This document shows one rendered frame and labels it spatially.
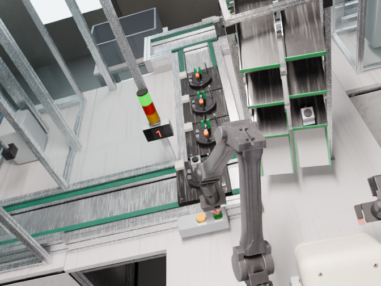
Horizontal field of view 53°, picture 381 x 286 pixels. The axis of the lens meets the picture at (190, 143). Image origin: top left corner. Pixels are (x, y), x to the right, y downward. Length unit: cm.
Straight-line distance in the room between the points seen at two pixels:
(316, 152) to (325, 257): 75
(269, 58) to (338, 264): 69
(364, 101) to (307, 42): 102
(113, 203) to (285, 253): 83
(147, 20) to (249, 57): 249
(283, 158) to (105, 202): 87
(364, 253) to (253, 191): 29
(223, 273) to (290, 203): 42
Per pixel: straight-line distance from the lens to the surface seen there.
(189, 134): 197
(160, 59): 271
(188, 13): 502
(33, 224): 207
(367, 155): 189
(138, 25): 379
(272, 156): 165
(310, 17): 143
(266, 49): 136
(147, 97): 156
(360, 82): 229
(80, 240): 183
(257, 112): 157
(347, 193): 175
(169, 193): 181
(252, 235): 108
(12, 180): 249
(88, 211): 193
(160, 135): 168
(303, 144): 167
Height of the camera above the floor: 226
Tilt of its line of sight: 42 degrees down
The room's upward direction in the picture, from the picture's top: 20 degrees counter-clockwise
